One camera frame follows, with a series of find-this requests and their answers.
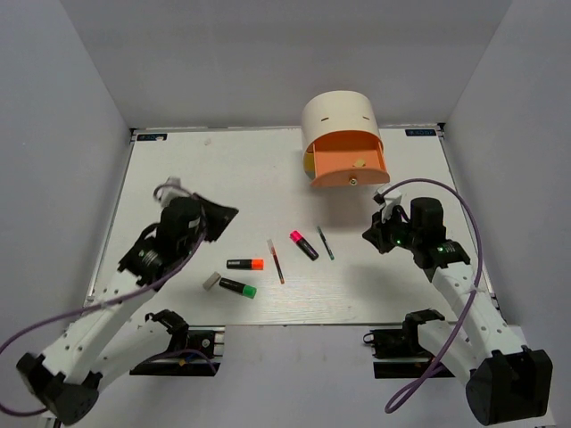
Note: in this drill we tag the green ink pen refill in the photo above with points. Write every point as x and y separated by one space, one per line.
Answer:
325 243

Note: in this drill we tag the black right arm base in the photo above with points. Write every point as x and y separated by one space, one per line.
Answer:
394 357

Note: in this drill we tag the orange cap black highlighter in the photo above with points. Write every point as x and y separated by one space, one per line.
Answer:
245 264

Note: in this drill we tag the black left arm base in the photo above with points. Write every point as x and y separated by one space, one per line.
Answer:
196 348

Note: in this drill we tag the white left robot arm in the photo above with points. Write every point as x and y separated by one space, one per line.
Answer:
103 342

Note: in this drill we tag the cream round drawer cabinet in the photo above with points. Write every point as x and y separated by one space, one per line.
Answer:
338 128

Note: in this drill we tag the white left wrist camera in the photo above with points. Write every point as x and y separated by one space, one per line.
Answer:
170 189

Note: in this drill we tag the pink cap black highlighter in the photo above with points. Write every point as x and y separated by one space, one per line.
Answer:
300 241

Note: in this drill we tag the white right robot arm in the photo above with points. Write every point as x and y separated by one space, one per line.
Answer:
503 378

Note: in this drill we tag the green cap black highlighter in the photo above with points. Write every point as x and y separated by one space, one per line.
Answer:
237 287

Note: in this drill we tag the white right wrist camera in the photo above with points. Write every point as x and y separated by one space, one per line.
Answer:
387 199

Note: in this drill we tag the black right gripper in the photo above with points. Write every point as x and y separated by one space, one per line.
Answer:
377 234

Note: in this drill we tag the grey white eraser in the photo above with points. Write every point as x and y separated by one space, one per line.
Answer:
211 281

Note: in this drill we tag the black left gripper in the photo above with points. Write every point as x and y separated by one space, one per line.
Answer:
220 215

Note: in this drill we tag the red ink pen refill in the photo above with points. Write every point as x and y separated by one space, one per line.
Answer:
274 256

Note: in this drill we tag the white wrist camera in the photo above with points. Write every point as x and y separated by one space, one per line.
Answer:
170 189
387 199

